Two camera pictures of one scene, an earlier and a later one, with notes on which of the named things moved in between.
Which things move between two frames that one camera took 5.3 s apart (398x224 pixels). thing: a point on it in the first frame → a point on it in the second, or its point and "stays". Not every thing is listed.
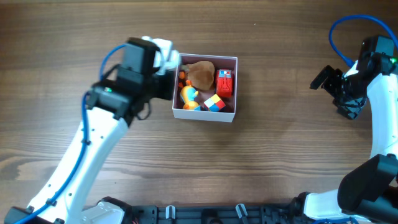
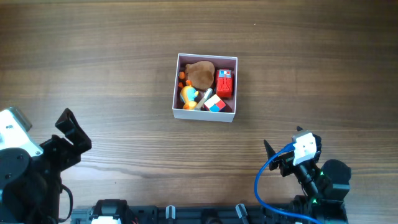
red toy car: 224,83 stays
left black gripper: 167,91 → 69,153
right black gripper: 351,108 → 285,161
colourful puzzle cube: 214,104 stays
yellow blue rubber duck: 188,93 stays
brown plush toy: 201,74 stays
